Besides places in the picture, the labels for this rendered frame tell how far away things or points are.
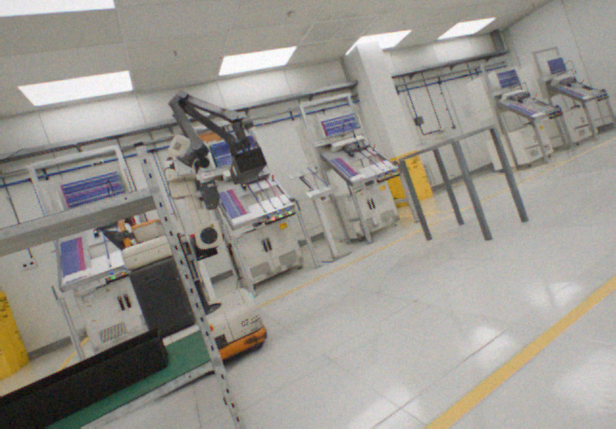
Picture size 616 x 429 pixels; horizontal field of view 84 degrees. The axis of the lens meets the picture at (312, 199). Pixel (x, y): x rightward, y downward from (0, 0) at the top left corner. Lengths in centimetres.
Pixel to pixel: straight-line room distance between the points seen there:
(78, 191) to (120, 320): 128
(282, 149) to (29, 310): 401
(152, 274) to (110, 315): 170
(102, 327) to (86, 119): 301
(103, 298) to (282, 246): 176
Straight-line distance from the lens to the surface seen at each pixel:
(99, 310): 377
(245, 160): 209
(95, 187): 393
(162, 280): 209
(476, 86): 702
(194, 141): 213
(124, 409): 131
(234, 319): 209
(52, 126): 576
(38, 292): 556
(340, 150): 452
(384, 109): 638
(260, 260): 381
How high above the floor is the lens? 75
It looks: 1 degrees down
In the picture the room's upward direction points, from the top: 19 degrees counter-clockwise
